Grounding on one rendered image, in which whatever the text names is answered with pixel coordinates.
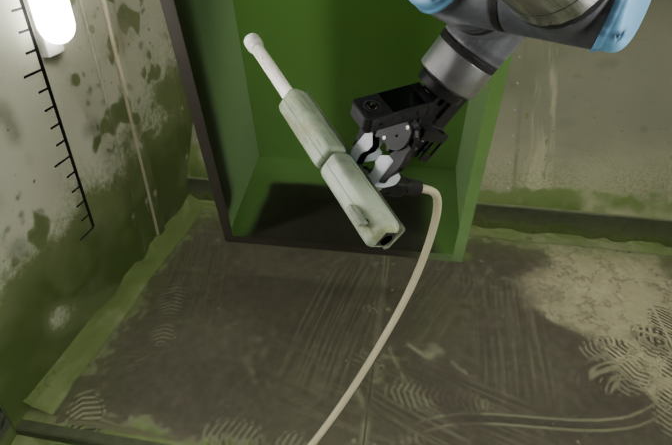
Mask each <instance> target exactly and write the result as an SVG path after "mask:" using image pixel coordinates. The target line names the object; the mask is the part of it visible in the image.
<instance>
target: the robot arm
mask: <svg viewBox="0 0 672 445"><path fill-rule="evenodd" d="M409 1H410V2H411V3H412V4H413V5H415V6H416V7H417V9H418V10H419V11H421V12H422V13H425V14H430V15H432V16H434V17H436V18H437V19H439V20H441V21H443V22H445V23H447V25H446V26H445V28H444V29H443V30H442V32H441V33H440V35H439V37H438V38H437V39H436V41H435V42H434V43H433V44H432V46H431V47H430V48H429V50H428V51H427V52H426V54H425V55H424V56H423V57H422V59H421V60H422V64H423V66H424V67H423V68H422V69H421V71H420V72H419V73H418V76H419V78H420V79H421V81H422V82H423V83H424V84H425V85H424V86H422V85H421V83H419V82H417V83H413V84H410V85H406V86H402V87H398V88H394V89H391V90H387V91H383V92H379V93H376V94H372V95H368V96H364V97H360V98H357V99H354V100H353V105H352V110H351V116H352V117H353V119H354V120H355V121H356V123H357V124H358V125H359V127H360V130H359V132H358V135H357V137H356V139H355V141H354V143H353V148H352V150H351V153H350V154H351V156H352V157H353V159H354V160H355V161H356V163H357V164H363V163H364V162H370V161H374V160H376V159H377V160H376V161H375V165H374V168H373V170H372V171H371V172H370V173H369V174H367V175H368V177H369V178H370V179H371V181H372V182H373V184H374V185H375V186H376V187H381V188H385V187H390V186H394V185H395V184H397V183H398V181H399V180H400V175H399V173H400V172H401V171H402V170H403V169H405V168H406V166H407V165H408V164H409V162H410V159H411V157H414V158H415V157H417V156H418V155H419V154H420V153H421V152H423V153H422V154H421V156H420V157H419V158H418V160H419V161H425V162H427V161H428V160H429V159H430V158H431V157H432V156H433V154H434V153H435V152H436V151H437V150H438V149H439V148H440V146H441V145H442V144H443V143H444V142H445V141H446V140H447V138H448V137H449V136H448V135H447V134H446V133H445V132H444V131H443V128H444V127H445V126H446V124H447V123H448V122H449V121H450V120H451V119H452V117H453V116H454V115H455V114H456V113H457V112H458V110H459V109H460V108H461V107H462V106H463V105H464V104H465V102H466V101H467V100H472V99H473V98H474V97H475V96H476V95H477V94H478V92H479V91H480V90H481V89H482V88H483V87H484V85H485V84H486V83H487V82H488V81H489V79H490V78H491V77H492V76H493V74H494V73H495V72H496V71H497V70H498V68H499V67H500V66H501V65H502V64H503V63H504V62H505V60H506V59H507V58H508V57H509V56H510V55H511V53H512V52H513V51H514V50H515V49H516V48H517V47H518V45H519V44H520V43H521V42H522V41H523V40H524V38H525V37H529V38H534V39H540V40H545V41H550V42H555V43H560V44H565V45H570V46H575V47H580V48H585V49H589V51H590V52H596V51H602V52H609V53H614V52H618V51H620V50H622V49H623V48H624V47H625V46H627V44H628V43H629V42H630V41H631V39H632V38H633V37H634V35H635V33H636V32H637V30H638V28H639V26H640V24H641V22H642V20H643V18H644V16H645V14H646V11H647V9H648V7H649V4H650V2H651V0H409ZM429 142H432V143H431V144H430V145H429V146H428V147H427V145H428V143H429ZM435 142H437V143H439V144H438V146H437V147H436V148H435V149H434V150H433V151H432V152H431V154H430V155H426V153H427V152H428V151H429V149H430V148H431V147H432V146H433V145H434V144H435ZM383 143H385V144H386V145H387V147H386V151H387V152H392V153H391V154H390V155H382V151H381V150H380V146H381V145H382V144H383Z"/></svg>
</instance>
